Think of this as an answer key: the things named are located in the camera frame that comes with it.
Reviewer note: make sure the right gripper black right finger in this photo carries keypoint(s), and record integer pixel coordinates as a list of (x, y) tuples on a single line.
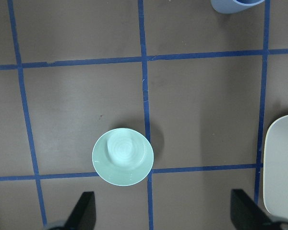
[(245, 214)]

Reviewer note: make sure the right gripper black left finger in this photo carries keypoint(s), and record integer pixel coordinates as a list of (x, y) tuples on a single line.
[(83, 216)]

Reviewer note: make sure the blue cup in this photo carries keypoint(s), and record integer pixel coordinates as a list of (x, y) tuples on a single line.
[(233, 6)]

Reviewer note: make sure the mint green bowl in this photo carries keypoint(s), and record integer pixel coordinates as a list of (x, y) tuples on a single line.
[(122, 157)]

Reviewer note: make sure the cream white toaster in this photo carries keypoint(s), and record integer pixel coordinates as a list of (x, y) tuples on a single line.
[(275, 178)]

